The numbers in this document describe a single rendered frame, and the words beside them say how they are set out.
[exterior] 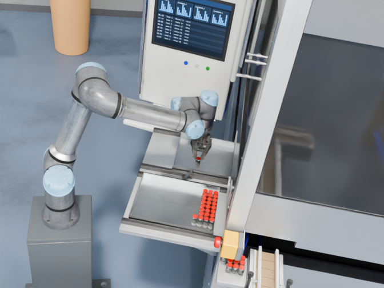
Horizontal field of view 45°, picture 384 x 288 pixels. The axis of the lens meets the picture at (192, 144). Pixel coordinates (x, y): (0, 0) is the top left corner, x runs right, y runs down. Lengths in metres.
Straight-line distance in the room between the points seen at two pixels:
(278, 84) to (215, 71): 1.14
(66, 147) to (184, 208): 0.54
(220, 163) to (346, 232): 0.73
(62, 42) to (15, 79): 0.64
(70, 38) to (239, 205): 3.37
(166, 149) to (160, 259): 0.88
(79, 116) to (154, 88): 0.89
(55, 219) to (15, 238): 1.09
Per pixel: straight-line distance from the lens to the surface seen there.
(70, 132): 1.87
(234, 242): 1.68
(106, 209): 3.14
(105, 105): 1.65
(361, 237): 1.77
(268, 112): 1.40
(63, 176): 1.87
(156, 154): 2.20
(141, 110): 1.69
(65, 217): 1.95
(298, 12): 1.27
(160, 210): 1.94
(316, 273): 1.91
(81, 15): 4.64
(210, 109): 1.91
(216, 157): 2.23
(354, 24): 1.30
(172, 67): 2.53
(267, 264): 1.78
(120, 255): 2.89
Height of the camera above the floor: 2.28
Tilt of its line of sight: 38 degrees down
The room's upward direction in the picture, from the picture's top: 10 degrees clockwise
